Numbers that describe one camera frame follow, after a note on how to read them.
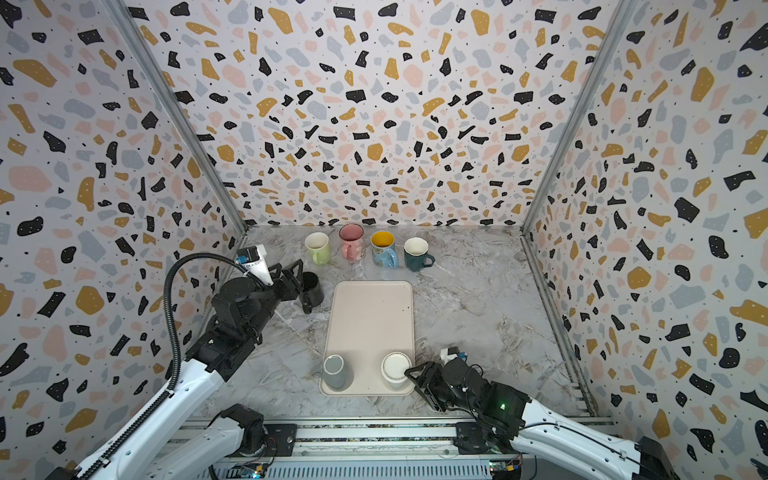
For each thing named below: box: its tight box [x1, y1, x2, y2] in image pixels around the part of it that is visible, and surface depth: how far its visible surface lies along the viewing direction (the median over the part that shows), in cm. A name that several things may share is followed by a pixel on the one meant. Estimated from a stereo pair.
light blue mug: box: [370, 230, 399, 269], surface depth 106 cm
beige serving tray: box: [323, 280, 415, 396], surface depth 97 cm
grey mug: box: [323, 354, 346, 389], surface depth 78 cm
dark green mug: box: [404, 237, 436, 272], surface depth 105 cm
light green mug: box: [304, 232, 330, 265], surface depth 107 cm
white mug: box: [381, 351, 412, 391], surface depth 81 cm
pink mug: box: [338, 223, 365, 262], surface depth 108 cm
